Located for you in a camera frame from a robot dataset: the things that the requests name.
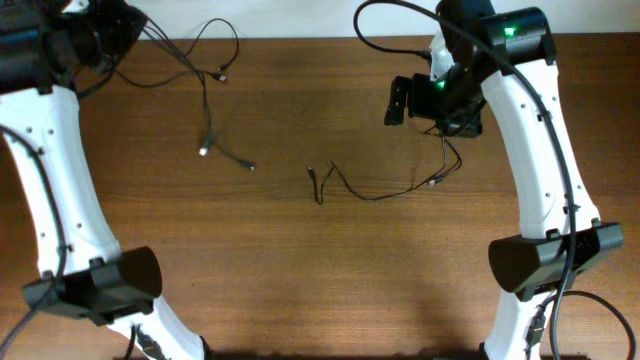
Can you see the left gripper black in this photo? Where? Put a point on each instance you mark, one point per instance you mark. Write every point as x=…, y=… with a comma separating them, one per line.
x=130, y=24

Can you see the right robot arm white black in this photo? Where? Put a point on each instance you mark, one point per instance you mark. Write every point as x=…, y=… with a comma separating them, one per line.
x=507, y=62

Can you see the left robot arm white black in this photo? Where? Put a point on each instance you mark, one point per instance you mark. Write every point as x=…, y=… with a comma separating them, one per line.
x=84, y=273

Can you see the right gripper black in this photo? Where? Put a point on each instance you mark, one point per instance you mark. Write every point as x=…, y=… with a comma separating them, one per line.
x=465, y=125

